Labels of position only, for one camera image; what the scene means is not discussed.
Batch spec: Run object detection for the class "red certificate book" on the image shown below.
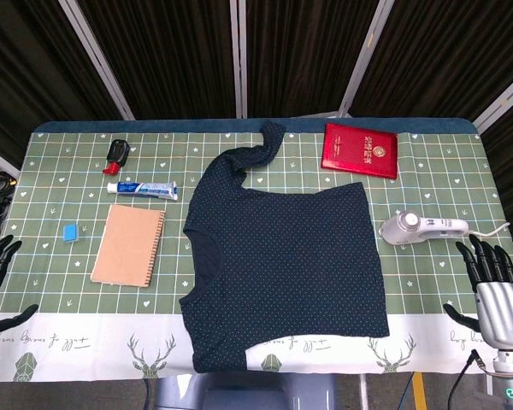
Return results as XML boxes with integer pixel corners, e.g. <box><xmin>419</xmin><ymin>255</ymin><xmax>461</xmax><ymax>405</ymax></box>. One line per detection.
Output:
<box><xmin>320</xmin><ymin>122</ymin><xmax>399</xmax><ymax>180</ymax></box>

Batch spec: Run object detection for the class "brown spiral notebook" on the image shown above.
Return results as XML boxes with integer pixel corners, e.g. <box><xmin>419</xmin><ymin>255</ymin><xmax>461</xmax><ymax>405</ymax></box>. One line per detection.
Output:
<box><xmin>90</xmin><ymin>203</ymin><xmax>167</xmax><ymax>289</ymax></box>

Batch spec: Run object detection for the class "dark pleated partition panel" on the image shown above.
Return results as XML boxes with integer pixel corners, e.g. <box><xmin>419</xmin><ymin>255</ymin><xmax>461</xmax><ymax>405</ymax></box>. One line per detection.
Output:
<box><xmin>77</xmin><ymin>0</ymin><xmax>240</xmax><ymax>121</ymax></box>
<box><xmin>0</xmin><ymin>0</ymin><xmax>126</xmax><ymax>168</ymax></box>
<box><xmin>245</xmin><ymin>0</ymin><xmax>382</xmax><ymax>119</ymax></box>
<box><xmin>481</xmin><ymin>79</ymin><xmax>513</xmax><ymax>260</ymax></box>
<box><xmin>349</xmin><ymin>0</ymin><xmax>513</xmax><ymax>121</ymax></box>

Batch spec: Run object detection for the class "blue white toothpaste tube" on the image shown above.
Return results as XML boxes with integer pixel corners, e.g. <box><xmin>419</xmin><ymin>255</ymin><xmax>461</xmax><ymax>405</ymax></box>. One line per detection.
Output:
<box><xmin>106</xmin><ymin>179</ymin><xmax>180</xmax><ymax>202</ymax></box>

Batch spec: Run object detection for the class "grey robot torso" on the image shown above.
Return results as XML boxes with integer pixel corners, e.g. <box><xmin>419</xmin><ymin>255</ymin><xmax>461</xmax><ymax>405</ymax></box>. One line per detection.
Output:
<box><xmin>153</xmin><ymin>372</ymin><xmax>339</xmax><ymax>410</ymax></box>

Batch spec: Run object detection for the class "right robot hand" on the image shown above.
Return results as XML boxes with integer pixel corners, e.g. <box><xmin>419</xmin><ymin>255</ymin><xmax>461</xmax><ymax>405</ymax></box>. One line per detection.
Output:
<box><xmin>443</xmin><ymin>233</ymin><xmax>513</xmax><ymax>352</ymax></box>

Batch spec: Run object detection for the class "white partition frame post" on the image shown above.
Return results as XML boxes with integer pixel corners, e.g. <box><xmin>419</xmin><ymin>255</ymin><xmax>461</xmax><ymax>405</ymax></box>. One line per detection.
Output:
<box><xmin>338</xmin><ymin>0</ymin><xmax>396</xmax><ymax>119</ymax></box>
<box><xmin>229</xmin><ymin>0</ymin><xmax>249</xmax><ymax>120</ymax></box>
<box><xmin>0</xmin><ymin>142</ymin><xmax>21</xmax><ymax>180</ymax></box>
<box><xmin>57</xmin><ymin>0</ymin><xmax>136</xmax><ymax>122</ymax></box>
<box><xmin>473</xmin><ymin>63</ymin><xmax>513</xmax><ymax>134</ymax></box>

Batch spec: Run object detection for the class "white handheld steamer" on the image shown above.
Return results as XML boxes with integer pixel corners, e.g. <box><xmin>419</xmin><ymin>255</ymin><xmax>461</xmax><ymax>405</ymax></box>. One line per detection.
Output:
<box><xmin>378</xmin><ymin>211</ymin><xmax>470</xmax><ymax>247</ymax></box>

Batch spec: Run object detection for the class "thin white cable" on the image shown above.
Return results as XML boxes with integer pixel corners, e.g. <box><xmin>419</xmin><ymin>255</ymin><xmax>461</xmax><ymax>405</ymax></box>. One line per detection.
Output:
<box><xmin>467</xmin><ymin>221</ymin><xmax>511</xmax><ymax>238</ymax></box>

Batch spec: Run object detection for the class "dark blue dotted shirt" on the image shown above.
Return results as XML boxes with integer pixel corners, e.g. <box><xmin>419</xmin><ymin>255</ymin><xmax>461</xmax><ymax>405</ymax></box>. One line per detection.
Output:
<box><xmin>179</xmin><ymin>120</ymin><xmax>391</xmax><ymax>374</ymax></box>

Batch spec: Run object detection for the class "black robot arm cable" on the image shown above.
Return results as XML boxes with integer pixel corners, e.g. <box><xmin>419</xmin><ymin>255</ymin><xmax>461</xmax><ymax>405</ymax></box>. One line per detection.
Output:
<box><xmin>447</xmin><ymin>348</ymin><xmax>486</xmax><ymax>410</ymax></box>

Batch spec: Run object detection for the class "green checked tablecloth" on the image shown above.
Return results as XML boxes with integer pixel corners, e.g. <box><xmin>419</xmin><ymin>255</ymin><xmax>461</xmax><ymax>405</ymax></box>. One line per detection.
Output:
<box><xmin>0</xmin><ymin>130</ymin><xmax>513</xmax><ymax>383</ymax></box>

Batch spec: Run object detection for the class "black device with red nozzle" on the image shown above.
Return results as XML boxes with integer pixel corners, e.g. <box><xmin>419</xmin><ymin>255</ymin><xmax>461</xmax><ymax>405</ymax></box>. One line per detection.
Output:
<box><xmin>102</xmin><ymin>138</ymin><xmax>133</xmax><ymax>175</ymax></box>

